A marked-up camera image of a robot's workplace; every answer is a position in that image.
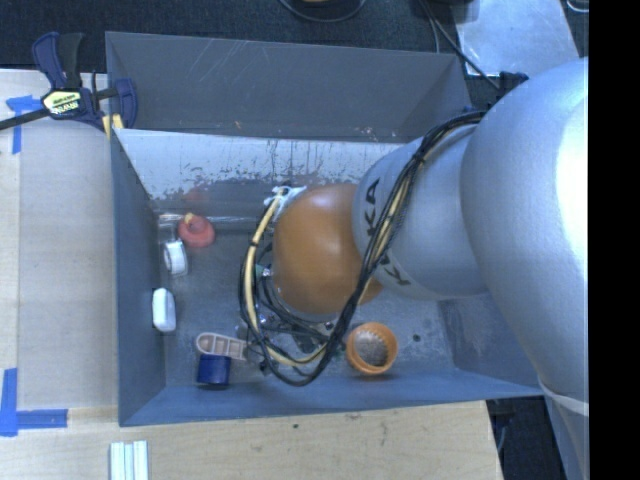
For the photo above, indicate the beige ribbed plastic piece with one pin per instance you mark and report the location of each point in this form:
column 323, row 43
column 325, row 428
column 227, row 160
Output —
column 220, row 344

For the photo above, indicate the blue cylinder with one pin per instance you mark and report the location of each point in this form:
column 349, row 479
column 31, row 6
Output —
column 213, row 369

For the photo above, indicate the orange plastic cup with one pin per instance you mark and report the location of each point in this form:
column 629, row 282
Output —
column 372, row 349

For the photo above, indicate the grey metal bin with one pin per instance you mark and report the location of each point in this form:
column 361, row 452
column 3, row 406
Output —
column 280, row 88

